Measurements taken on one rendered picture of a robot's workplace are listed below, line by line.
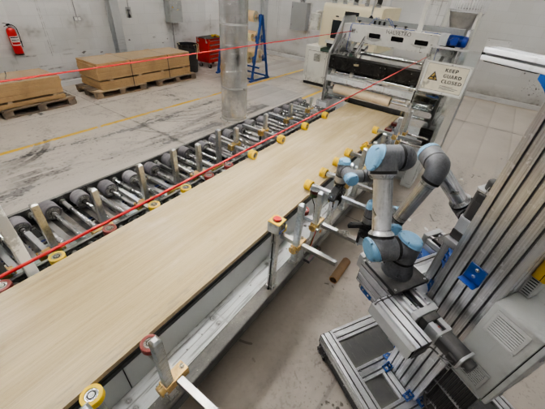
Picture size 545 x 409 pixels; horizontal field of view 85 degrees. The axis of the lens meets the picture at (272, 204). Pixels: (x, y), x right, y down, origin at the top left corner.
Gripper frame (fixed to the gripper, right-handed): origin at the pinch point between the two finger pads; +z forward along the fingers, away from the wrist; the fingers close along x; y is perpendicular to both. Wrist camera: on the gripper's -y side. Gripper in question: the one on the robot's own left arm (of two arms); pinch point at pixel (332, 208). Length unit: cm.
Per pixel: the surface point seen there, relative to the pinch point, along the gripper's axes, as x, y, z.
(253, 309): 6, -75, 31
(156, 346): 6, -131, -13
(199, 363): 8, -114, 31
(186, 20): 722, 520, -15
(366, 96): 72, 249, -5
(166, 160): 157, -11, 18
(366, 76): 81, 254, -28
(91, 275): 76, -122, 11
